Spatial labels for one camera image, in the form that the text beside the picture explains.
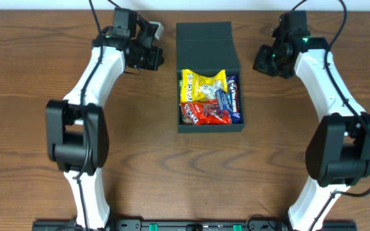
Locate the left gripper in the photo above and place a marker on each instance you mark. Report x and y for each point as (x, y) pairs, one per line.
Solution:
(154, 58)

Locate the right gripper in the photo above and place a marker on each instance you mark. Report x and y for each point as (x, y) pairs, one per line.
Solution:
(263, 59)

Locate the yellow Hacks candy bag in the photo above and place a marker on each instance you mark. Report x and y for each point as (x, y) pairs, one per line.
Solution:
(203, 87)

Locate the dark green box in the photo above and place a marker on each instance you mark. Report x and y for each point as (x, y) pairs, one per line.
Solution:
(207, 48)

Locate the purple Dairy Milk bar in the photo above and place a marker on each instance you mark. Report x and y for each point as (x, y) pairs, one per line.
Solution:
(236, 116)

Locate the red Hacks candy bag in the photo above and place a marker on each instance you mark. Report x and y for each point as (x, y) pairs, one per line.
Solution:
(203, 113)

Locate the blue Eclipse mints box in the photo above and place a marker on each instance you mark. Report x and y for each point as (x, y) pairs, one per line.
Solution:
(223, 101)

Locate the Haribo gummy worms bag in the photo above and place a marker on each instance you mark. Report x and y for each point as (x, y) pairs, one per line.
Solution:
(185, 95)

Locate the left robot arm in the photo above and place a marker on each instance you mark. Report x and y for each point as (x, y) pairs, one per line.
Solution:
(76, 130)

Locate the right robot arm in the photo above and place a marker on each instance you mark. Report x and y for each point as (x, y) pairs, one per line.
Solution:
(338, 155)

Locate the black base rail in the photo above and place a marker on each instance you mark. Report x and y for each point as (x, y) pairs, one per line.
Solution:
(137, 225)

